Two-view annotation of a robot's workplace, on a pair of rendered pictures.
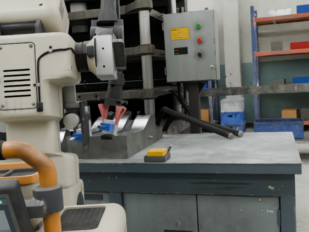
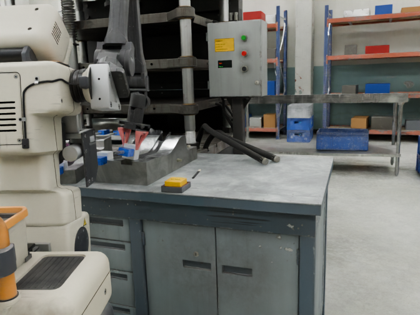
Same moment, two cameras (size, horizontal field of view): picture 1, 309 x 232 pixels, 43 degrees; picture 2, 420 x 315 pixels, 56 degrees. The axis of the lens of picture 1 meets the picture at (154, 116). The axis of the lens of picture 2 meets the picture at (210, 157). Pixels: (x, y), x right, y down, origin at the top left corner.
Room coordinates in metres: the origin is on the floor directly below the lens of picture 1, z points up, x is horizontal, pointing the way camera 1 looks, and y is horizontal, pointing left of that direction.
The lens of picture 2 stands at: (0.10, -0.20, 1.19)
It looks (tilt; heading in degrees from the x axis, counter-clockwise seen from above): 12 degrees down; 3
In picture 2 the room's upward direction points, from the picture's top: 2 degrees counter-clockwise
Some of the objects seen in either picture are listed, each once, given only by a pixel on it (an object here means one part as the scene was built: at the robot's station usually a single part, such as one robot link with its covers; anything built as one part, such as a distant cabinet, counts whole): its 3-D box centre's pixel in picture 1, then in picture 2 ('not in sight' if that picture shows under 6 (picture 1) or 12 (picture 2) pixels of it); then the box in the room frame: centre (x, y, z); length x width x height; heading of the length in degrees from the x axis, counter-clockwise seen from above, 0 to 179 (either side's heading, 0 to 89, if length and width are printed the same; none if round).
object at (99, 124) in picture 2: (88, 116); (132, 127); (2.71, 0.45, 0.87); 0.50 x 0.27 x 0.17; 163
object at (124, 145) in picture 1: (119, 132); (147, 154); (1.78, 0.16, 0.87); 0.50 x 0.26 x 0.14; 163
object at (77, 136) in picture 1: (78, 137); (97, 160); (1.54, 0.30, 0.89); 0.13 x 0.05 x 0.05; 162
